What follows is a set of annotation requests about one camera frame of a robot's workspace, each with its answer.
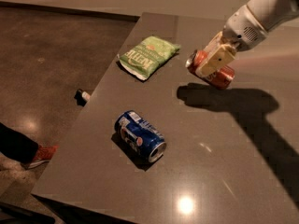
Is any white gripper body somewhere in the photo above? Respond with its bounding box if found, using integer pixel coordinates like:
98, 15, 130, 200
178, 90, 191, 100
222, 5, 268, 51

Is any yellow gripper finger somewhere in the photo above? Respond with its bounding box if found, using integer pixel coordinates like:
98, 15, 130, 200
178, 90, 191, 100
195, 46, 235, 77
204, 32, 231, 54

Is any red coke can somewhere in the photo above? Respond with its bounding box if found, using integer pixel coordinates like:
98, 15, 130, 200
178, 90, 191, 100
185, 50, 235, 90

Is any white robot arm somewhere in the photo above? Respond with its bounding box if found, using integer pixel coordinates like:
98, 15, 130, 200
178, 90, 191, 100
195, 0, 299, 77

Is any blue pepsi can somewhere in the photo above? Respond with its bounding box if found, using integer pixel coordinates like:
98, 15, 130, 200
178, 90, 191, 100
114, 110, 166, 163

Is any green chip bag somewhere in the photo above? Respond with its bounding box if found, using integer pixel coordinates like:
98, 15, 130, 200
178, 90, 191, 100
119, 35, 180, 81

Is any small black white floor object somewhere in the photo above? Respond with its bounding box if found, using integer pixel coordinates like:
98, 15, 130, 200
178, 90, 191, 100
74, 89, 91, 105

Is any red sneaker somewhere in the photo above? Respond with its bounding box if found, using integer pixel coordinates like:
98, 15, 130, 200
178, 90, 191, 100
21, 146, 58, 169

